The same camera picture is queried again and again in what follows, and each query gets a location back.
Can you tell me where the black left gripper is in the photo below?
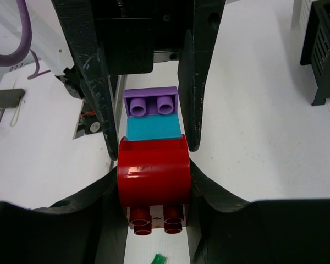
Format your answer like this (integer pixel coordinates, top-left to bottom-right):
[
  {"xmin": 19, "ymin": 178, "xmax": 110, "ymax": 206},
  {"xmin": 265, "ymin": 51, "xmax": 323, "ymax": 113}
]
[{"xmin": 52, "ymin": 1, "xmax": 226, "ymax": 160}]

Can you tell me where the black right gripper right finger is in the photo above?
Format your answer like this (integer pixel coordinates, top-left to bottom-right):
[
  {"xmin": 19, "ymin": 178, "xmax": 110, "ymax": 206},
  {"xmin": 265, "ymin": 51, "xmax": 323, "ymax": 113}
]
[{"xmin": 186, "ymin": 163, "xmax": 330, "ymax": 263}]

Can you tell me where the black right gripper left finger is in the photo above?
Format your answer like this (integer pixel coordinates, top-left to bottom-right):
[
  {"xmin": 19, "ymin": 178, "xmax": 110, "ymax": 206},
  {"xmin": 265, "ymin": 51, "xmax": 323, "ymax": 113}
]
[{"xmin": 0, "ymin": 168, "xmax": 127, "ymax": 263}]

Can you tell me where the purple curved lego brick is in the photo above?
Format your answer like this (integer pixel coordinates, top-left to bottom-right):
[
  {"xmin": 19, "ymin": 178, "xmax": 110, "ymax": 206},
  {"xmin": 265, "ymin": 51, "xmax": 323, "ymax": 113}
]
[{"xmin": 123, "ymin": 86, "xmax": 178, "ymax": 117}]

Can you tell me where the red flower lego brick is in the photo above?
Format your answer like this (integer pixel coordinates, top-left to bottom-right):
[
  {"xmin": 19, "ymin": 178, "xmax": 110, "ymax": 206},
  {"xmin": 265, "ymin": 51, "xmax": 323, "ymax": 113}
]
[{"xmin": 117, "ymin": 135, "xmax": 191, "ymax": 236}]

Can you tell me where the teal lego brick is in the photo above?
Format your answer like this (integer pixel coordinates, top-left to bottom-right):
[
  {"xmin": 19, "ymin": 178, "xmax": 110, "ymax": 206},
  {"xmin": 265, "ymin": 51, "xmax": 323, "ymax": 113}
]
[{"xmin": 126, "ymin": 114, "xmax": 182, "ymax": 141}]

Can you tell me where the green small lego left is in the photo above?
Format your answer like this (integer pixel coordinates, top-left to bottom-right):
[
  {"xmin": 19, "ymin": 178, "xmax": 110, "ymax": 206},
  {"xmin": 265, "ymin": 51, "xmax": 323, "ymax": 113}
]
[{"xmin": 151, "ymin": 254, "xmax": 167, "ymax": 264}]

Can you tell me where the white slatted container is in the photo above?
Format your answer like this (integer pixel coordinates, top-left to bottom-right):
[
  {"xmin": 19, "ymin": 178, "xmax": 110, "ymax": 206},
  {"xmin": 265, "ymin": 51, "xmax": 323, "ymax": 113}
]
[{"xmin": 291, "ymin": 0, "xmax": 314, "ymax": 31}]

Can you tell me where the black slatted container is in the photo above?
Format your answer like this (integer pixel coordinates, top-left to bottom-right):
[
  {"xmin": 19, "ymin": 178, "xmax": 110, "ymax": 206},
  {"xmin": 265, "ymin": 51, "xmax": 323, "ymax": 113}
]
[{"xmin": 300, "ymin": 1, "xmax": 330, "ymax": 106}]

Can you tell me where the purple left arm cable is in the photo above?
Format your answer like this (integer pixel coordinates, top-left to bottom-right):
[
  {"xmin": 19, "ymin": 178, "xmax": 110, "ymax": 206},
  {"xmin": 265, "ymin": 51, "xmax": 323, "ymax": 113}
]
[{"xmin": 0, "ymin": 0, "xmax": 50, "ymax": 80}]

